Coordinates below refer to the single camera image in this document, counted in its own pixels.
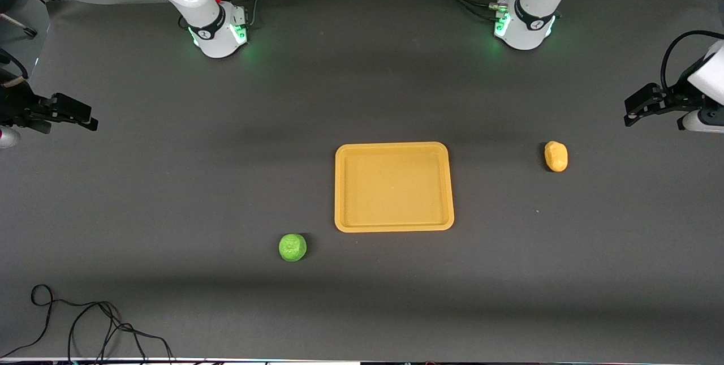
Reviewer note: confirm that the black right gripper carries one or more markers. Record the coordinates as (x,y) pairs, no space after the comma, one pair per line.
(17,106)

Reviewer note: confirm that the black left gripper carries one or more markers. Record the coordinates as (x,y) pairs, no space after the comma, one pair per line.
(676,98)

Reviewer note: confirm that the yellow potato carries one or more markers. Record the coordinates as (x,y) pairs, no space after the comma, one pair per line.
(556,157)

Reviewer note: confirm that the green apple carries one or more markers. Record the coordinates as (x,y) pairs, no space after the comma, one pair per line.
(292,247)

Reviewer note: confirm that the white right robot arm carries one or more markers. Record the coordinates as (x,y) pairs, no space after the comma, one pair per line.
(209,20)

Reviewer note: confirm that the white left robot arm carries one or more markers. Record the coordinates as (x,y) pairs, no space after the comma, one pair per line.
(529,17)

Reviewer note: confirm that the yellow plastic tray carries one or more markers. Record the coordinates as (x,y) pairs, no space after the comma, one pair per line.
(393,187)

